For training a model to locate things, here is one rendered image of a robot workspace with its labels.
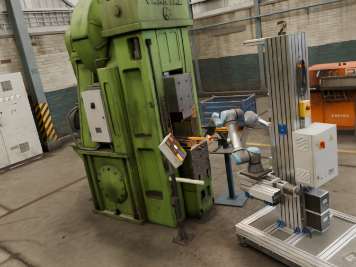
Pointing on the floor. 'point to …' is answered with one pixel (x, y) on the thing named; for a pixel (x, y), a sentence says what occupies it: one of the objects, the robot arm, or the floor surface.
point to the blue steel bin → (206, 108)
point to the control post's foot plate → (183, 239)
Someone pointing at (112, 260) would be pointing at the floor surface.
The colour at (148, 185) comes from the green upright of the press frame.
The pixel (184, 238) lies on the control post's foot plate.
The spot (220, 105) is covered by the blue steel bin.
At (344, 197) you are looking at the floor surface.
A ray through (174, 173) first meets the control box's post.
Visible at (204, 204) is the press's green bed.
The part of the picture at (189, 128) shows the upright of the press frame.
